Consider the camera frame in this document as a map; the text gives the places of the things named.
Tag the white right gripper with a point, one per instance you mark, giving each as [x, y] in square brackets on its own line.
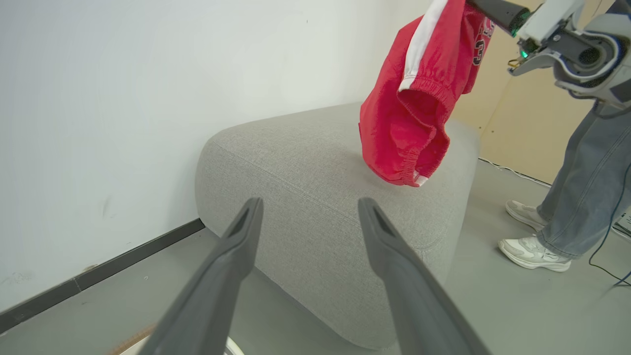
[552, 19]

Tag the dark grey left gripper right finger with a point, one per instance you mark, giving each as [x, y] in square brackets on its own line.
[414, 296]

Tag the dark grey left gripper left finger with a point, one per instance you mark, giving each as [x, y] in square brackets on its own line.
[212, 291]

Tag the red and white jacket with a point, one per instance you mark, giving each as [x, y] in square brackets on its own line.
[419, 98]

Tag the grey fabric sofa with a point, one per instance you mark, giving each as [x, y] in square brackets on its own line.
[320, 197]

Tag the dark grey baseboard strip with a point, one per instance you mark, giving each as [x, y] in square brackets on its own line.
[123, 259]

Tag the beige wooden panel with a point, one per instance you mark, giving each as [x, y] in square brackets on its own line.
[532, 123]

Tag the white sneaker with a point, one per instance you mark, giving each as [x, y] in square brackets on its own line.
[525, 213]
[532, 254]

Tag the person's blue jeans legs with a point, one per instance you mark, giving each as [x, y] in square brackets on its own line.
[586, 187]

